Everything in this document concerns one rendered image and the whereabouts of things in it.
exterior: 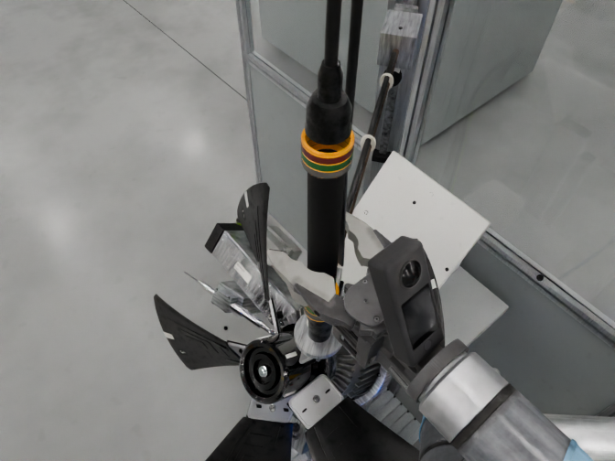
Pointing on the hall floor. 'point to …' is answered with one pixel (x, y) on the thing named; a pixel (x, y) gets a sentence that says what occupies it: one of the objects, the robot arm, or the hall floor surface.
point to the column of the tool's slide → (395, 101)
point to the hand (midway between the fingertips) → (307, 230)
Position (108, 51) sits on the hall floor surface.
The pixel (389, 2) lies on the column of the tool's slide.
